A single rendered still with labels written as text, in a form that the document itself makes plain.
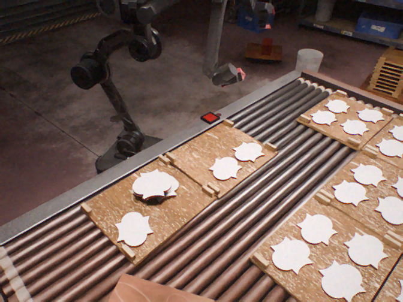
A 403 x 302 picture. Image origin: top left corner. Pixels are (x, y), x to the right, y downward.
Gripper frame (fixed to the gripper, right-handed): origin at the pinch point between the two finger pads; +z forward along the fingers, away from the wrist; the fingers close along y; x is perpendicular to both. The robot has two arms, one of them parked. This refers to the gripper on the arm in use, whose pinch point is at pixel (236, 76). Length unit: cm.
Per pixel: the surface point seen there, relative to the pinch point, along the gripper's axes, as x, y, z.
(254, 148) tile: -36.7, 13.9, -24.2
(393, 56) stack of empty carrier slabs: -7, 40, 273
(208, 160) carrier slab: -36, 0, -43
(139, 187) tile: -36, -7, -79
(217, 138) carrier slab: -28.2, -2.9, -27.9
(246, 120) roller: -23.9, 1.0, -2.8
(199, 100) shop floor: 5, -135, 137
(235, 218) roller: -57, 19, -59
